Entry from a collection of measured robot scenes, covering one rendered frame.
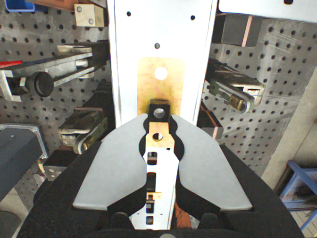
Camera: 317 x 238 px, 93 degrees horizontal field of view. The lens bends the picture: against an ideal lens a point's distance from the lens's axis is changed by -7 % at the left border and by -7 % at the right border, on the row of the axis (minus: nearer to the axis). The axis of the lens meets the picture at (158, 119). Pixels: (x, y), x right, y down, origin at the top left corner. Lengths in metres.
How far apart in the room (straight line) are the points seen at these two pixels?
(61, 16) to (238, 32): 0.61
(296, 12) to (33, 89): 0.49
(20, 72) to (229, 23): 0.39
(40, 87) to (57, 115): 0.69
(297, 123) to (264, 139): 1.19
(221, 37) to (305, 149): 2.23
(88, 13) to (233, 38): 0.31
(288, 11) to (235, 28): 0.11
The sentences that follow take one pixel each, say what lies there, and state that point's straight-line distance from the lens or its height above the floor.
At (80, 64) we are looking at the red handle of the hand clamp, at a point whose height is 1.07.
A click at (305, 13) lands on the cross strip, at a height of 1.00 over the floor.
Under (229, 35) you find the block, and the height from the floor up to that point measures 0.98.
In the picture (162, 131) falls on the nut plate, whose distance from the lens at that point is 0.15.
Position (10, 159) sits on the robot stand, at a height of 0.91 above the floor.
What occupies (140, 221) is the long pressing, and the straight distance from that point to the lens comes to 0.79.
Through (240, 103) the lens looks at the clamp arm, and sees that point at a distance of 0.34.
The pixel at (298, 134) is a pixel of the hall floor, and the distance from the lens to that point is 2.30.
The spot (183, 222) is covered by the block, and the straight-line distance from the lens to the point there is 0.94.
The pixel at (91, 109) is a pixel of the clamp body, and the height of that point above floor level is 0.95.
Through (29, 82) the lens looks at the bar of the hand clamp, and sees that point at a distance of 0.21.
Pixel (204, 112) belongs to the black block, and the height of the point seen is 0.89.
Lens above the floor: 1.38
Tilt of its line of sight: 62 degrees down
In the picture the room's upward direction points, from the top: 178 degrees clockwise
